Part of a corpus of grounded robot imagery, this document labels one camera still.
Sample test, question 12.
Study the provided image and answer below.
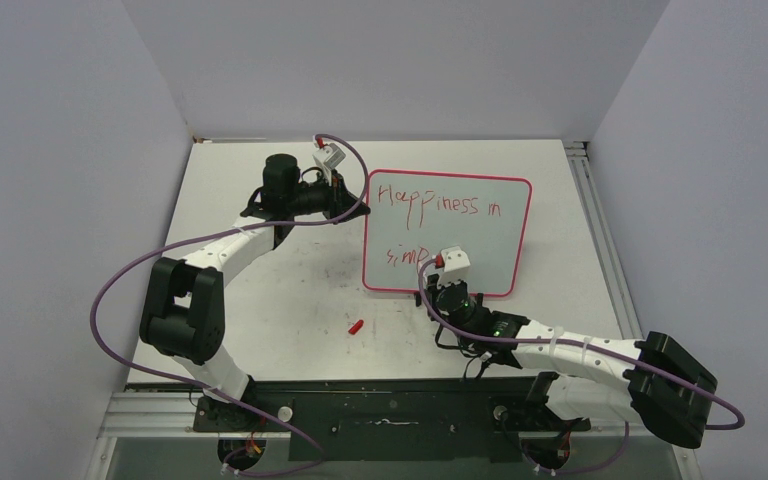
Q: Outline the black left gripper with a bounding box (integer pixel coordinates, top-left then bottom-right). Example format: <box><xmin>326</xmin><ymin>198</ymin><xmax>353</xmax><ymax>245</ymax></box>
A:
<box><xmin>286</xmin><ymin>169</ymin><xmax>370</xmax><ymax>225</ymax></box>

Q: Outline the pink framed whiteboard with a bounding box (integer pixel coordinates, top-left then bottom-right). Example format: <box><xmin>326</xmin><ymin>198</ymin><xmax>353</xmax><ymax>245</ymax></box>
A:
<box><xmin>362</xmin><ymin>169</ymin><xmax>532</xmax><ymax>297</ymax></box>

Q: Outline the red marker cap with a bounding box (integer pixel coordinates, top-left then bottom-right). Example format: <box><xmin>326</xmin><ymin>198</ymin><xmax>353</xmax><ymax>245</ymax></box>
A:
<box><xmin>347</xmin><ymin>319</ymin><xmax>365</xmax><ymax>335</ymax></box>

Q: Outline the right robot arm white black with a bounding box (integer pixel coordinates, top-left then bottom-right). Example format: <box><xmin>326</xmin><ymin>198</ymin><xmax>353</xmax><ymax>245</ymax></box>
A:
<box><xmin>417</xmin><ymin>274</ymin><xmax>717</xmax><ymax>449</ymax></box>

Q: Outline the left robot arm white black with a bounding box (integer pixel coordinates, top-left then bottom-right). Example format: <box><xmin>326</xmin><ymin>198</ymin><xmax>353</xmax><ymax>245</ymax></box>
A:
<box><xmin>139</xmin><ymin>144</ymin><xmax>370</xmax><ymax>431</ymax></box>

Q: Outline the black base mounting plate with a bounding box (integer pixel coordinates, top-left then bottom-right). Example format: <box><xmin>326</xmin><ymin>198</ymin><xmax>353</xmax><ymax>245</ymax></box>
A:
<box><xmin>191</xmin><ymin>376</ymin><xmax>591</xmax><ymax>464</ymax></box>

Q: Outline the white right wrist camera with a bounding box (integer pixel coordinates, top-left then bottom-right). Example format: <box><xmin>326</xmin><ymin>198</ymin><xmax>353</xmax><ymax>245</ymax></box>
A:
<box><xmin>434</xmin><ymin>246</ymin><xmax>471</xmax><ymax>286</ymax></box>

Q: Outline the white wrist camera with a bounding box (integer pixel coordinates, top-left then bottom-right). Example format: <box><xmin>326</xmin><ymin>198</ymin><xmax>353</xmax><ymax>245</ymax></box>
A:
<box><xmin>434</xmin><ymin>246</ymin><xmax>471</xmax><ymax>286</ymax></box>
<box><xmin>313</xmin><ymin>136</ymin><xmax>346</xmax><ymax>175</ymax></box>

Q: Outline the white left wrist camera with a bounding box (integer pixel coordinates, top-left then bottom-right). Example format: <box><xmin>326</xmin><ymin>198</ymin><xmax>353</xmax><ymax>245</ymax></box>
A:
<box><xmin>313</xmin><ymin>136</ymin><xmax>346</xmax><ymax>175</ymax></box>

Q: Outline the aluminium right side rail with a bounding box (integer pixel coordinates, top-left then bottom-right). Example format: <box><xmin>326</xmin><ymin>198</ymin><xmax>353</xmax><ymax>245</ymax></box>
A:
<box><xmin>563</xmin><ymin>141</ymin><xmax>645</xmax><ymax>339</ymax></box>

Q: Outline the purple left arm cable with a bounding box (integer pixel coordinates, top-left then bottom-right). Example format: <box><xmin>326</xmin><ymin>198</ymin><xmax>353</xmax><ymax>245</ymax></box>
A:
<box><xmin>90</xmin><ymin>134</ymin><xmax>372</xmax><ymax>479</ymax></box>

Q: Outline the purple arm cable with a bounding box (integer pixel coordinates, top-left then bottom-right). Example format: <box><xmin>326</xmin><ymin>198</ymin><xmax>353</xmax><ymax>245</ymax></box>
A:
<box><xmin>417</xmin><ymin>258</ymin><xmax>746</xmax><ymax>479</ymax></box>
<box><xmin>90</xmin><ymin>134</ymin><xmax>372</xmax><ymax>479</ymax></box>

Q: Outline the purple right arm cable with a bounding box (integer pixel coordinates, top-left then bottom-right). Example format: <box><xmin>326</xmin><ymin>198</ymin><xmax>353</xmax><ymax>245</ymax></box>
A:
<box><xmin>417</xmin><ymin>258</ymin><xmax>746</xmax><ymax>479</ymax></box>

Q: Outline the aluminium front frame rail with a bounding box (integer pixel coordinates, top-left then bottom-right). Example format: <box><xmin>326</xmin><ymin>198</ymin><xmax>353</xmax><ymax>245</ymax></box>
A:
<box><xmin>97</xmin><ymin>392</ymin><xmax>623</xmax><ymax>439</ymax></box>

